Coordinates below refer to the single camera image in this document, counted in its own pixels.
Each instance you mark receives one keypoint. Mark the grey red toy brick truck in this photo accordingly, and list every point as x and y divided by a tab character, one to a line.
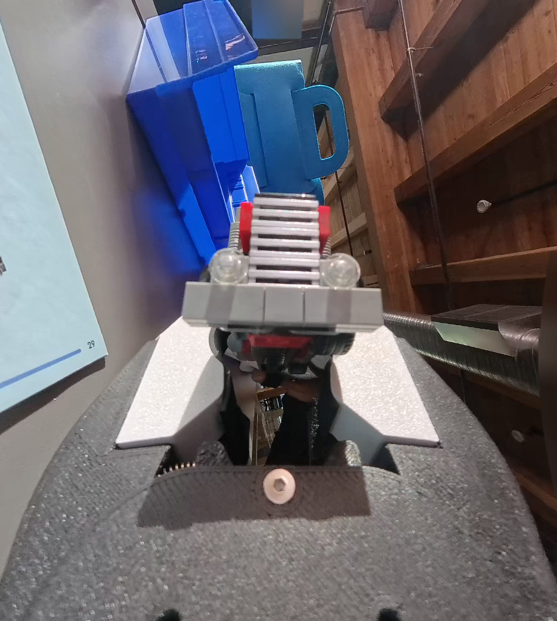
281	301

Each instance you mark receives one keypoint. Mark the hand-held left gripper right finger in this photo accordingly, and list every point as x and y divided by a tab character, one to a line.
385	393

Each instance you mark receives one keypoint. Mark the black metal pipe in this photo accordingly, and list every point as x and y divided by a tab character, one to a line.
322	39

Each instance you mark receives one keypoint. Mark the light blue instruction booklet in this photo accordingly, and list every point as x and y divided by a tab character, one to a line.
16	218

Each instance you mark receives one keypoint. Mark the wooden shelf unit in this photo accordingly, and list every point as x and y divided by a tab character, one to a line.
477	121

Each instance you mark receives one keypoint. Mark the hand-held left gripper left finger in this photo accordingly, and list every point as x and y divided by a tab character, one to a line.
171	393

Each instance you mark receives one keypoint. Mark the blue plastic bin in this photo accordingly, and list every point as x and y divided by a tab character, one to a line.
176	121

